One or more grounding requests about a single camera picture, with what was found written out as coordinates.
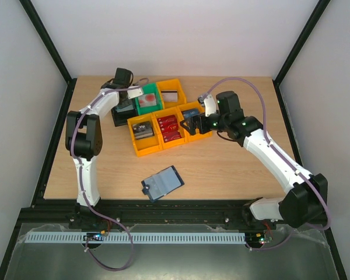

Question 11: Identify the blue card holder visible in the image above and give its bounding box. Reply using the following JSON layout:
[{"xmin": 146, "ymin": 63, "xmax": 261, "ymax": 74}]
[{"xmin": 141, "ymin": 165, "xmax": 184, "ymax": 202}]

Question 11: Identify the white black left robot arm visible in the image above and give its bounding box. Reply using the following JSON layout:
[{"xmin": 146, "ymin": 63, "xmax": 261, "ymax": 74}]
[{"xmin": 65, "ymin": 68, "xmax": 134, "ymax": 207}]

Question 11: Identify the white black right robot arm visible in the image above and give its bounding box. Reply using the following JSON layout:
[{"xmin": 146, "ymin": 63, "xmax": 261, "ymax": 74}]
[{"xmin": 180, "ymin": 91, "xmax": 329, "ymax": 229}]

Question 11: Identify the blue VIP card stack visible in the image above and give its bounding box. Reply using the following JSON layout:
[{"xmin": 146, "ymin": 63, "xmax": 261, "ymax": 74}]
[{"xmin": 181, "ymin": 108, "xmax": 200, "ymax": 119}]

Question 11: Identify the yellow bin with blue cards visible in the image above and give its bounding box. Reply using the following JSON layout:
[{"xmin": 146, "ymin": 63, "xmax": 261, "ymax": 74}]
[{"xmin": 177, "ymin": 101, "xmax": 212, "ymax": 142}]

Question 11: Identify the yellow bin with red cards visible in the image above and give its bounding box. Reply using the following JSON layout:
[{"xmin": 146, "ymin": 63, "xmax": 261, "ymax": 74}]
[{"xmin": 153, "ymin": 107, "xmax": 188, "ymax": 149}]

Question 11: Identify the red VIP card stack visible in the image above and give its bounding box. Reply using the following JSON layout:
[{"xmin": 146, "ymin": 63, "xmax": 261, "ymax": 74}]
[{"xmin": 157, "ymin": 114, "xmax": 182, "ymax": 143}]

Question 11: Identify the red white card stack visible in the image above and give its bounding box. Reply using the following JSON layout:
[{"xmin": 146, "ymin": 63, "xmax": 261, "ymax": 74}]
[{"xmin": 138, "ymin": 93, "xmax": 157, "ymax": 108}]

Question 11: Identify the white striped card stack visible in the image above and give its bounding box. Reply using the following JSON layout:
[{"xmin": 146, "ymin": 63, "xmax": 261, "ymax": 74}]
[{"xmin": 161, "ymin": 90, "xmax": 179, "ymax": 103}]

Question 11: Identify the dark VIP card stack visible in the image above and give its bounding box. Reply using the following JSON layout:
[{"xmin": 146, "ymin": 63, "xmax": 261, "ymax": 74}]
[{"xmin": 132, "ymin": 121, "xmax": 154, "ymax": 140}]

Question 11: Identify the yellow bin with dark cards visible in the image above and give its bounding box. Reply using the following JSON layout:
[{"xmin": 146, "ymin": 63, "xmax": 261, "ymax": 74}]
[{"xmin": 127, "ymin": 113, "xmax": 163, "ymax": 157}]

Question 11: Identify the black bin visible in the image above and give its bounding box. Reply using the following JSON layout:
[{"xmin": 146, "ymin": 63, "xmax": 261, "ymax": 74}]
[{"xmin": 111, "ymin": 99, "xmax": 138, "ymax": 127}]

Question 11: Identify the yellow rear bin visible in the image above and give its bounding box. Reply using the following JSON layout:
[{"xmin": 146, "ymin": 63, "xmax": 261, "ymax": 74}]
[{"xmin": 156, "ymin": 79, "xmax": 187, "ymax": 109}]

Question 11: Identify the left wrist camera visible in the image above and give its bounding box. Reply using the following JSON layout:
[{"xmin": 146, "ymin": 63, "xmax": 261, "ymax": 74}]
[{"xmin": 127, "ymin": 86, "xmax": 144, "ymax": 99}]

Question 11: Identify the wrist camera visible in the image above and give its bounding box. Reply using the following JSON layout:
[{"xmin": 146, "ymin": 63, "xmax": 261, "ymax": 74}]
[
  {"xmin": 197, "ymin": 93, "xmax": 216, "ymax": 117},
  {"xmin": 127, "ymin": 86, "xmax": 144, "ymax": 99}
]

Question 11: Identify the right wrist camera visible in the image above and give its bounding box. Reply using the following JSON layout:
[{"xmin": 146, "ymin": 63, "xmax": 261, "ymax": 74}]
[{"xmin": 197, "ymin": 93, "xmax": 216, "ymax": 117}]

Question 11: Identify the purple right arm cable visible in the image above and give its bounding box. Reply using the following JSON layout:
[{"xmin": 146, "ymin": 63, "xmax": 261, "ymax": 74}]
[{"xmin": 205, "ymin": 77, "xmax": 332, "ymax": 231}]

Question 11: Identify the black left rear frame post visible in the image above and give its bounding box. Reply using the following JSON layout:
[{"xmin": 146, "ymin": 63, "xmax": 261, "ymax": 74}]
[{"xmin": 19, "ymin": 0, "xmax": 76, "ymax": 85}]

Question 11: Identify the black frame post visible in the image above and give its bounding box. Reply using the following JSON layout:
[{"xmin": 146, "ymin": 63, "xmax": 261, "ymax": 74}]
[
  {"xmin": 19, "ymin": 0, "xmax": 76, "ymax": 85},
  {"xmin": 273, "ymin": 0, "xmax": 332, "ymax": 85}
]

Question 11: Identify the white slotted cable duct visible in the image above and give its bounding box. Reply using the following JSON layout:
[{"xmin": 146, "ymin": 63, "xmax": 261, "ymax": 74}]
[{"xmin": 24, "ymin": 232, "xmax": 246, "ymax": 244}]

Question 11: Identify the black front frame rail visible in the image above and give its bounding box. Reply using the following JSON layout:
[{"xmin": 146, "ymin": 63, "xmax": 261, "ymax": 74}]
[{"xmin": 16, "ymin": 198, "xmax": 329, "ymax": 231}]

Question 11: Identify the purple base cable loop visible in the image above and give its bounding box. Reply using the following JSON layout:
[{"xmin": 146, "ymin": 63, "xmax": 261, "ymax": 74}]
[{"xmin": 84, "ymin": 221, "xmax": 135, "ymax": 271}]

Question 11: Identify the black right rear frame post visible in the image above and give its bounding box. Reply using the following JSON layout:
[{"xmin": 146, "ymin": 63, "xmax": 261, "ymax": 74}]
[{"xmin": 273, "ymin": 0, "xmax": 332, "ymax": 85}]

